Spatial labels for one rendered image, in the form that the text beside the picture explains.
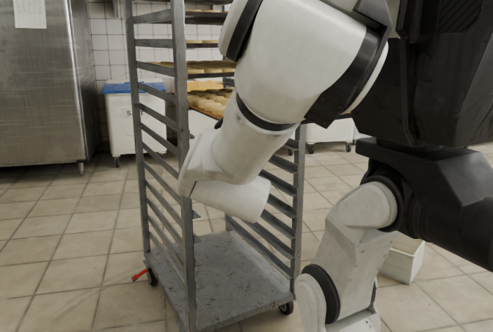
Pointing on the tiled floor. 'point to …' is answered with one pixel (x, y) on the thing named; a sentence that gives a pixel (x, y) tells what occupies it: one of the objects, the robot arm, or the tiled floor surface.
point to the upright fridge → (47, 71)
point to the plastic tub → (403, 259)
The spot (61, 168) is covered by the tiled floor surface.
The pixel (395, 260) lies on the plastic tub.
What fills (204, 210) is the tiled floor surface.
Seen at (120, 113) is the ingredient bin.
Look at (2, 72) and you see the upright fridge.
